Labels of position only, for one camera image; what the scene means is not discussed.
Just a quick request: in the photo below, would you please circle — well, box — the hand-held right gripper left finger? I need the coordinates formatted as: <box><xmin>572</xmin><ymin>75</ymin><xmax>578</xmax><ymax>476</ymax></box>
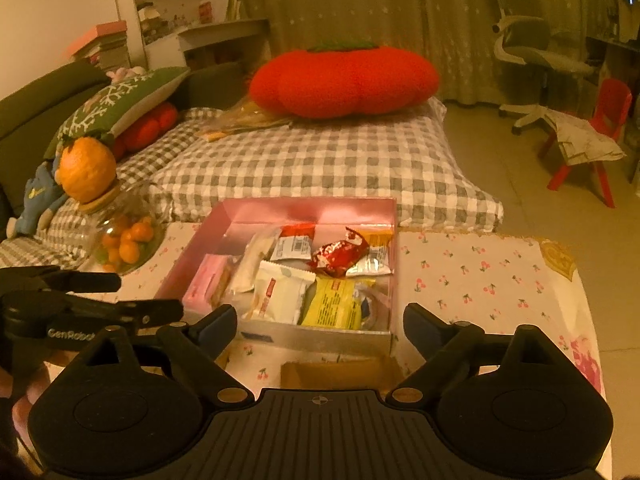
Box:
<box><xmin>80</xmin><ymin>304</ymin><xmax>253</xmax><ymax>406</ymax></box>

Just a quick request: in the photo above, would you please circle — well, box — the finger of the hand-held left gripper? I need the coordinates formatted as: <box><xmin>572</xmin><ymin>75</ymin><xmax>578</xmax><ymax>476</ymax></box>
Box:
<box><xmin>75</xmin><ymin>299</ymin><xmax>184</xmax><ymax>333</ymax></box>
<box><xmin>30</xmin><ymin>265</ymin><xmax>122</xmax><ymax>294</ymax></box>

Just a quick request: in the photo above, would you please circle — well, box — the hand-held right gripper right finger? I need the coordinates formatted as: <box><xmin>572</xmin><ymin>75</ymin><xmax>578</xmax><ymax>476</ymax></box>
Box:
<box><xmin>387</xmin><ymin>302</ymin><xmax>562</xmax><ymax>406</ymax></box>

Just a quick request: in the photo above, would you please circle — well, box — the clear wafer biscuit packet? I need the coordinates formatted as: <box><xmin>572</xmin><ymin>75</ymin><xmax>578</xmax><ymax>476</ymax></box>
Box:
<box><xmin>210</xmin><ymin>256</ymin><xmax>242</xmax><ymax>309</ymax></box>

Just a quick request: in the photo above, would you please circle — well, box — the pink snack packet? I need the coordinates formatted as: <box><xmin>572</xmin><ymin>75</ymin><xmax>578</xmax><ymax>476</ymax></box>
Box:
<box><xmin>182</xmin><ymin>254</ymin><xmax>228</xmax><ymax>311</ymax></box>

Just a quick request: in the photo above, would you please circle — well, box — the long clear snack packet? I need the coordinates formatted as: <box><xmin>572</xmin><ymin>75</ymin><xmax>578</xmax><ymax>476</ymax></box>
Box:
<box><xmin>227</xmin><ymin>227</ymin><xmax>282</xmax><ymax>294</ymax></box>

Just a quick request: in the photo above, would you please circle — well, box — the pale yellow snack packet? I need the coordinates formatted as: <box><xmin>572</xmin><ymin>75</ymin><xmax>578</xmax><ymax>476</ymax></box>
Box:
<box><xmin>242</xmin><ymin>260</ymin><xmax>317</xmax><ymax>323</ymax></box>

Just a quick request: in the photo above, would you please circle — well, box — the pink box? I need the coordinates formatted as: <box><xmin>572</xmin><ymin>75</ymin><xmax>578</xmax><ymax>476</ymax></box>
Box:
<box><xmin>154</xmin><ymin>197</ymin><xmax>399</xmax><ymax>358</ymax></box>

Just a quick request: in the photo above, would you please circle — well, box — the red white candy packet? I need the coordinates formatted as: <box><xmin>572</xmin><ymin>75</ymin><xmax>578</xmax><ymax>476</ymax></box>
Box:
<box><xmin>345</xmin><ymin>226</ymin><xmax>372</xmax><ymax>251</ymax></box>
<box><xmin>310</xmin><ymin>240</ymin><xmax>368</xmax><ymax>278</ymax></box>

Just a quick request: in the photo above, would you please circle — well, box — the orange snack packet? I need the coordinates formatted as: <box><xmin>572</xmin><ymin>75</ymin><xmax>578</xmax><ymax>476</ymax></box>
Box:
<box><xmin>270</xmin><ymin>223</ymin><xmax>317</xmax><ymax>261</ymax></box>

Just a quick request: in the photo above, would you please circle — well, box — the person's left hand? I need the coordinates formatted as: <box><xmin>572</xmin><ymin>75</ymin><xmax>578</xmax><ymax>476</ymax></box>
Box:
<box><xmin>0</xmin><ymin>360</ymin><xmax>51</xmax><ymax>441</ymax></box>

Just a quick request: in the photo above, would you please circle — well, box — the pile of small oranges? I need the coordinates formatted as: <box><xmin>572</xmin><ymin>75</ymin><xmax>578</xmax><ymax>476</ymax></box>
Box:
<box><xmin>100</xmin><ymin>216</ymin><xmax>156</xmax><ymax>266</ymax></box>

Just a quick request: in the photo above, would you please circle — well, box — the glass jar with wooden lid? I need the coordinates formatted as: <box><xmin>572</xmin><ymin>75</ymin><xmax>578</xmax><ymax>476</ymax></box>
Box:
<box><xmin>80</xmin><ymin>182</ymin><xmax>172</xmax><ymax>276</ymax></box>

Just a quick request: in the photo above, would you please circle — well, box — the brown cardboard piece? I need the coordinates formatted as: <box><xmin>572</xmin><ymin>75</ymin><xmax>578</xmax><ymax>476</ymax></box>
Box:
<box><xmin>280</xmin><ymin>357</ymin><xmax>404</xmax><ymax>391</ymax></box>

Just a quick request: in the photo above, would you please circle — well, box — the blue plush doll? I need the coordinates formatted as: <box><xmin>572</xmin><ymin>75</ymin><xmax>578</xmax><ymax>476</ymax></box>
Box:
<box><xmin>6</xmin><ymin>152</ymin><xmax>68</xmax><ymax>238</ymax></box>

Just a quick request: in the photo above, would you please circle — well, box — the large yellow citrus fruit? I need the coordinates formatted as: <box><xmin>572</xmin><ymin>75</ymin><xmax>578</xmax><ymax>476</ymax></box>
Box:
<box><xmin>55</xmin><ymin>136</ymin><xmax>117</xmax><ymax>200</ymax></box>

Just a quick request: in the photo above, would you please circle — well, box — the small red plush cushion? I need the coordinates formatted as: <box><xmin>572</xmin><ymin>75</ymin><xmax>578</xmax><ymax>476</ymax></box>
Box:
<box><xmin>112</xmin><ymin>102</ymin><xmax>180</xmax><ymax>158</ymax></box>

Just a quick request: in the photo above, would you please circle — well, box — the green leaf print cushion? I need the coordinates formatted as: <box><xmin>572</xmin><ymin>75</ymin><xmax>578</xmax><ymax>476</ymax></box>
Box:
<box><xmin>44</xmin><ymin>66</ymin><xmax>192</xmax><ymax>158</ymax></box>

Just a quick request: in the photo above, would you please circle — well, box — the dark green sofa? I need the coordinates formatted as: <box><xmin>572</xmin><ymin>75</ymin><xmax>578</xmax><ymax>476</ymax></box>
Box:
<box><xmin>0</xmin><ymin>60</ymin><xmax>108</xmax><ymax>201</ymax></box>

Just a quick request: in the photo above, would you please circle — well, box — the clear plastic bag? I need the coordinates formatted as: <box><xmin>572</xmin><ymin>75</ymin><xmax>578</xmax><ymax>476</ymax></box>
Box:
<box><xmin>197</xmin><ymin>100</ymin><xmax>292</xmax><ymax>142</ymax></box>

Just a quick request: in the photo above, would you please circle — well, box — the stack of books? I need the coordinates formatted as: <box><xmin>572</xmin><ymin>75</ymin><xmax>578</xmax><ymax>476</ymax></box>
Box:
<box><xmin>70</xmin><ymin>21</ymin><xmax>129</xmax><ymax>73</ymax></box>

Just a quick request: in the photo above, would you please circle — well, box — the crumpled paper sheet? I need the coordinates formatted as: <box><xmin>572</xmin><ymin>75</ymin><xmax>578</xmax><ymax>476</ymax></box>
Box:
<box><xmin>545</xmin><ymin>112</ymin><xmax>627</xmax><ymax>166</ymax></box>

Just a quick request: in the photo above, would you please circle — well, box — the red tomato plush cushion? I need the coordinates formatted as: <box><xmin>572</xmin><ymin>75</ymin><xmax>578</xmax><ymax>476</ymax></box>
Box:
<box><xmin>248</xmin><ymin>40</ymin><xmax>441</xmax><ymax>120</ymax></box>

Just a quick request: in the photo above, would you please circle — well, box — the red plastic chair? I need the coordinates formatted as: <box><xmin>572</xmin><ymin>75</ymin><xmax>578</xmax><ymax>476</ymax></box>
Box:
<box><xmin>547</xmin><ymin>79</ymin><xmax>633</xmax><ymax>208</ymax></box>

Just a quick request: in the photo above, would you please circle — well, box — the white bookshelf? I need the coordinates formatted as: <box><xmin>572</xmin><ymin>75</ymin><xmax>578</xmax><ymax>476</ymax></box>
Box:
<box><xmin>127</xmin><ymin>0</ymin><xmax>271</xmax><ymax>78</ymax></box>

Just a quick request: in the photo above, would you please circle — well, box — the grey office chair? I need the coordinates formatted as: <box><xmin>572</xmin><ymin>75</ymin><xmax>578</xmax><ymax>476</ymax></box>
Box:
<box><xmin>492</xmin><ymin>15</ymin><xmax>608</xmax><ymax>133</ymax></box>

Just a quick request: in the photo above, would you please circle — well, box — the patterned curtain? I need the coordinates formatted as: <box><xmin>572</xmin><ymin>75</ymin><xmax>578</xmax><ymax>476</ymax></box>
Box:
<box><xmin>235</xmin><ymin>0</ymin><xmax>596</xmax><ymax>106</ymax></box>

